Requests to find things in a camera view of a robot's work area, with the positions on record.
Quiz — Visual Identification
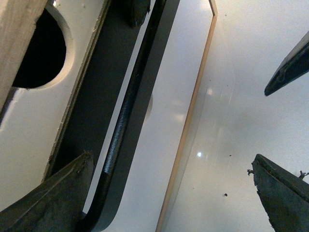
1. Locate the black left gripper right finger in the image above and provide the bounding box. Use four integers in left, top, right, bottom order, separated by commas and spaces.
247, 154, 309, 232

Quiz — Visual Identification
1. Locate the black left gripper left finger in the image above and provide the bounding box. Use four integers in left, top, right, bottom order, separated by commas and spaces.
0, 152, 94, 232

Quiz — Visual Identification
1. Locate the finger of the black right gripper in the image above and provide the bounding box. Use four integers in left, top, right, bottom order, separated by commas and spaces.
264, 32, 309, 96
125, 0, 150, 27

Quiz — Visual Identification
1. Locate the black drawer handle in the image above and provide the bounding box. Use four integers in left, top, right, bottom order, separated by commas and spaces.
75, 0, 180, 232

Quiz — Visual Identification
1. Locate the white drawer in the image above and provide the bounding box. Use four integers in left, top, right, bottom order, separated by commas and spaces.
82, 0, 218, 232
0, 0, 107, 209

